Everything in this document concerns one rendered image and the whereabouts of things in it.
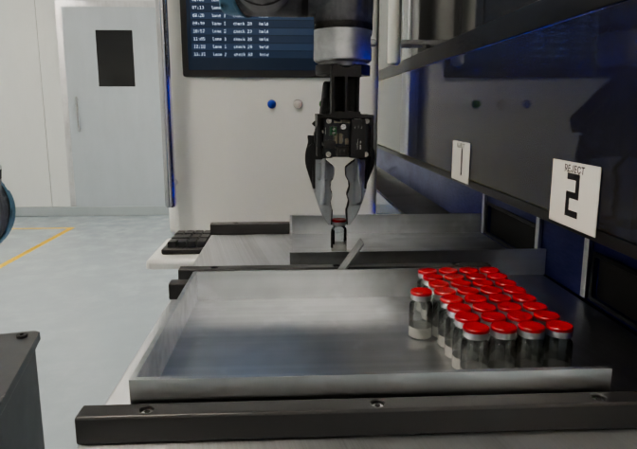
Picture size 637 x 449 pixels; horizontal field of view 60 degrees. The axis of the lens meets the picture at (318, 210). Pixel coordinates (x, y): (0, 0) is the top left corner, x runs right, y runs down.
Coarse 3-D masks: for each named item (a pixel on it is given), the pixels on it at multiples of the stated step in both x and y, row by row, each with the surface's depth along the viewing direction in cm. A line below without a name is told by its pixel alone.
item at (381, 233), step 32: (320, 224) 98; (352, 224) 98; (384, 224) 98; (416, 224) 98; (448, 224) 99; (480, 224) 99; (320, 256) 72; (384, 256) 73; (416, 256) 73; (448, 256) 73; (480, 256) 73; (512, 256) 74; (544, 256) 74
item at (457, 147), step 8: (456, 144) 86; (464, 144) 82; (456, 152) 86; (464, 152) 82; (456, 160) 86; (464, 160) 82; (456, 168) 86; (464, 168) 82; (456, 176) 86; (464, 176) 82
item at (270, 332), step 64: (192, 320) 57; (256, 320) 57; (320, 320) 57; (384, 320) 57; (192, 384) 38; (256, 384) 38; (320, 384) 39; (384, 384) 39; (448, 384) 39; (512, 384) 39; (576, 384) 40
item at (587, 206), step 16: (560, 160) 53; (560, 176) 53; (592, 176) 47; (560, 192) 53; (592, 192) 47; (560, 208) 53; (576, 208) 50; (592, 208) 47; (576, 224) 50; (592, 224) 47
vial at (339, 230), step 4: (332, 224) 77; (336, 224) 76; (340, 224) 76; (344, 224) 77; (332, 228) 77; (336, 228) 77; (340, 228) 76; (344, 228) 77; (336, 232) 76; (340, 232) 76; (344, 232) 77; (336, 236) 77; (340, 236) 76; (344, 236) 77; (336, 240) 77; (340, 240) 77; (344, 240) 77; (336, 244) 77; (340, 244) 77; (344, 244) 77; (332, 248) 77; (336, 248) 77; (340, 248) 77; (344, 248) 77
